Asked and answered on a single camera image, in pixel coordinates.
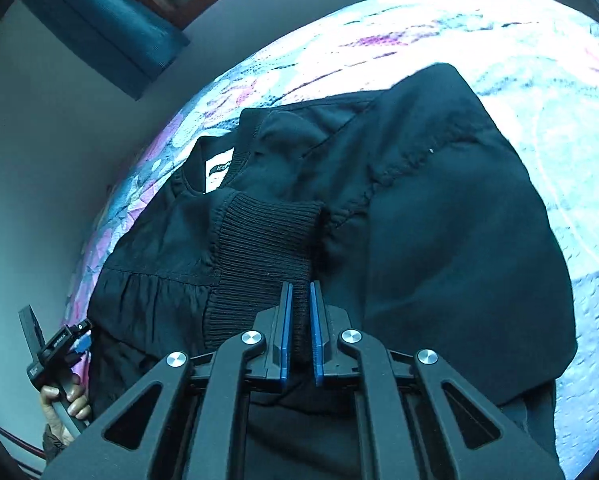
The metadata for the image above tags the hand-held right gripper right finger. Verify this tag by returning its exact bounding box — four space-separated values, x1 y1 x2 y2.
309 280 566 480

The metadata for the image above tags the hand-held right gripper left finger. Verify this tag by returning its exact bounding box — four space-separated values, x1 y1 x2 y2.
42 282 295 480

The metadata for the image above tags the black jacket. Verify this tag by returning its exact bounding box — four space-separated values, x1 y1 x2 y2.
86 62 580 480

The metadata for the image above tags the person's left hand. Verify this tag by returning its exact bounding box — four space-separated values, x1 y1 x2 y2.
39 382 93 432

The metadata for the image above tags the red curved bar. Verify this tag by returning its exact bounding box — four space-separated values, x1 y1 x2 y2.
0 422 46 460

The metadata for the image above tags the blue curtain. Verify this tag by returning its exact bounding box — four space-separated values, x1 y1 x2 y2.
19 0 191 102

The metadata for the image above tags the printed blanket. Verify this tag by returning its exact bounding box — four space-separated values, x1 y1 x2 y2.
66 0 599 466

